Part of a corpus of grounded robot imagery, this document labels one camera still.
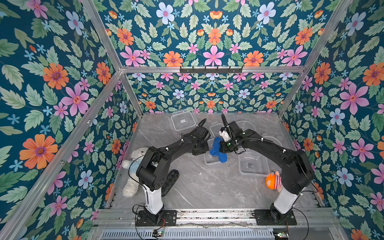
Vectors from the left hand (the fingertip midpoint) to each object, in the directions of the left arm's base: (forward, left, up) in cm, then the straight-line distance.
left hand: (208, 149), depth 92 cm
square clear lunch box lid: (+31, +17, -6) cm, 36 cm away
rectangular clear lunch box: (-4, 0, -6) cm, 7 cm away
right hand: (-1, -9, +4) cm, 10 cm away
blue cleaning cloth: (-3, -4, +4) cm, 6 cm away
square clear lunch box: (-9, -27, -7) cm, 29 cm away
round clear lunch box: (+17, -28, +1) cm, 32 cm away
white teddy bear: (-22, +41, +5) cm, 47 cm away
